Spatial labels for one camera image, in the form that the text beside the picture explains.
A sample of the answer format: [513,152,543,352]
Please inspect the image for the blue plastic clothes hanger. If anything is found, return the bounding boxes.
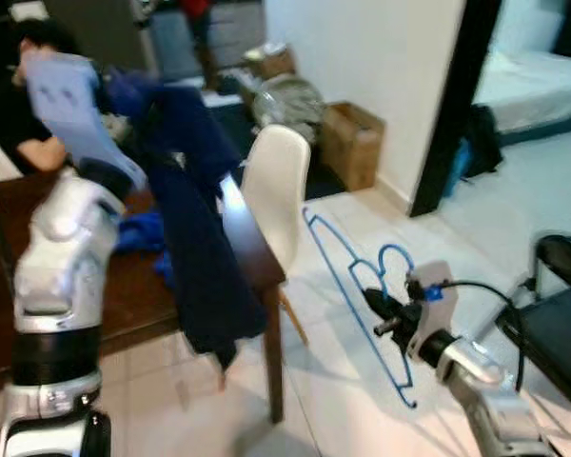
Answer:
[303,208,420,410]

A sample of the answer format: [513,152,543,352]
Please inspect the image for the navy shirt with yellow badge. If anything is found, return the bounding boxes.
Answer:
[100,71,269,370]

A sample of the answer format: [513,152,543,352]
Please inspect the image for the dark brown wooden table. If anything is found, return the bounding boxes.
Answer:
[0,171,288,425]

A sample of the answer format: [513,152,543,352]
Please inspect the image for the black padded chair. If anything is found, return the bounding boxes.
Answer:
[495,233,571,393]

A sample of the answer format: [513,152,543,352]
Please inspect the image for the large open cardboard box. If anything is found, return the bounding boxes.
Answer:
[319,102,386,191]

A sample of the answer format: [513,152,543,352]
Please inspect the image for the black floor bag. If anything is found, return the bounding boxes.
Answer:
[460,103,503,179]

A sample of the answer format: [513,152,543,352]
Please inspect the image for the bed with white sheet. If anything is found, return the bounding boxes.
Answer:
[474,46,571,146]

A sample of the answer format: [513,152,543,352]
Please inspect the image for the bright blue garment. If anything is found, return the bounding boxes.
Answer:
[114,208,177,287]

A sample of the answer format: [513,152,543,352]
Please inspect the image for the small filled cardboard box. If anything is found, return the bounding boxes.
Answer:
[246,41,298,82]

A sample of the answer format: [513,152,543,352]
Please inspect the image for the grey drawer cabinet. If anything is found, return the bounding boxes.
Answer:
[143,0,267,82]

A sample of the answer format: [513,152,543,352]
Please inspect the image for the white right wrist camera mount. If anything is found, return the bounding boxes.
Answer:
[404,260,458,365]

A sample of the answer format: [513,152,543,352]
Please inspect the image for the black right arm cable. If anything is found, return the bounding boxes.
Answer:
[438,279,526,391]

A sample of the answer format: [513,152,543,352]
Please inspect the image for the black door frame post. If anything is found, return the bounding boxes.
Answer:
[409,0,503,218]

